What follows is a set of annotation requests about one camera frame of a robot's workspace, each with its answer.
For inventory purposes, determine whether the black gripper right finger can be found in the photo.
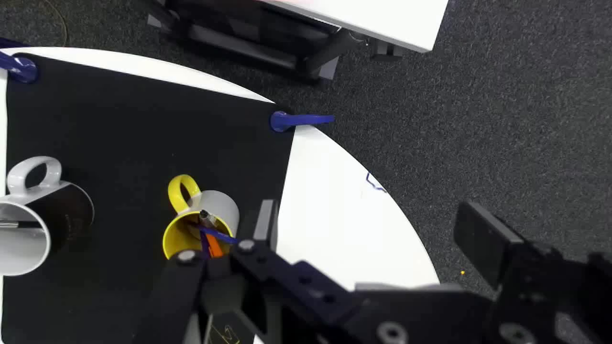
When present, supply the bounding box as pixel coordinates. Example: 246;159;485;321
453;199;612;344

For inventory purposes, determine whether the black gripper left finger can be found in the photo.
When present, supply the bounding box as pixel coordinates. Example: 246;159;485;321
135;239;359;344

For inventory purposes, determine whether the orange pen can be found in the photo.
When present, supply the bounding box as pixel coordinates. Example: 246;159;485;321
200;233;227;260

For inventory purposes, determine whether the blue pen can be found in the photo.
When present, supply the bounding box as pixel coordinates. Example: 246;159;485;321
206;228;240;249

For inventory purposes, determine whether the yellow mug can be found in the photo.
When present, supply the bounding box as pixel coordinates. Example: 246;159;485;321
160;172;242;262

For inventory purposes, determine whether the blue tape piece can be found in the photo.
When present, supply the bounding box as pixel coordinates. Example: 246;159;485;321
267;109;336;134

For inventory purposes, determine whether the black table mat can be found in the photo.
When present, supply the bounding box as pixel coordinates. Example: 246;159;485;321
1;54;294;344

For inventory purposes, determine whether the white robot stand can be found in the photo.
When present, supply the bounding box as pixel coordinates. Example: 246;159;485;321
145;0;451;82

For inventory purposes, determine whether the blue spring clamp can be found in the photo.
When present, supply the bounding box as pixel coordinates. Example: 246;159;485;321
0;36;42;86

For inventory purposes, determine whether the black cup with white handle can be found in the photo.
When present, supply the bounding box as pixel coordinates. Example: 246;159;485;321
0;155;97;279

